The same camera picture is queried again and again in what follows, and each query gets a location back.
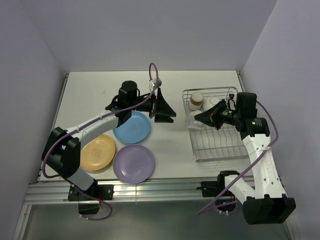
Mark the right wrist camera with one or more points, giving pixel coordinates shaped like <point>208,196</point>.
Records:
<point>230,99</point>

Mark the metal wire dish rack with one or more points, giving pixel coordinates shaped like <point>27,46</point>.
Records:
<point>211,144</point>

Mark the brown white ceramic cup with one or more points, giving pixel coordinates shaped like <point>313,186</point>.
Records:
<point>196,101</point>

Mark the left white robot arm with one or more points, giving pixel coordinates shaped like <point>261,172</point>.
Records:
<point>62,151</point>

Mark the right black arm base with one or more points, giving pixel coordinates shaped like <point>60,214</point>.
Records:
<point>214,187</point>

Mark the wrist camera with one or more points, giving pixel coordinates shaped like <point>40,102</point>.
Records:
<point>154,83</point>
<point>230,99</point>

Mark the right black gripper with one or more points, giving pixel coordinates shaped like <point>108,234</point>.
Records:
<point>205,118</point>

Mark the small clear glass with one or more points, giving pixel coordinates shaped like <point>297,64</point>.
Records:
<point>193,124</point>

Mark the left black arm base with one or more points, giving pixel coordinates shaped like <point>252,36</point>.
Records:
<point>91,200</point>

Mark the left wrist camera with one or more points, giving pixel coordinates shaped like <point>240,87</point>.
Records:
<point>154,83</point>

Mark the purple plastic plate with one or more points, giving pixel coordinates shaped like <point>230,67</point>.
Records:
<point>133,164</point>

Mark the blue plastic plate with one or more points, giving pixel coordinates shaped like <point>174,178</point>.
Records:
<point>134,130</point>

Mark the flower patterned small dish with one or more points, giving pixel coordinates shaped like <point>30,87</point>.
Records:
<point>194,113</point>

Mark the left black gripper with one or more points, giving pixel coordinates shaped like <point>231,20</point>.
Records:
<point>161,107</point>

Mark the aluminium mounting rail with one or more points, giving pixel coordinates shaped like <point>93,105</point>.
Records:
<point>152,190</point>

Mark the orange plastic plate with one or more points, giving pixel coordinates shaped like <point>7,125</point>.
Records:
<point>98,153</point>

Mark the white ceramic bowl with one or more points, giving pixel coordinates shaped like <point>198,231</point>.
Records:
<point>209,102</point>

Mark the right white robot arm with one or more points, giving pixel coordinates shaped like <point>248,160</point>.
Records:
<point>258,188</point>

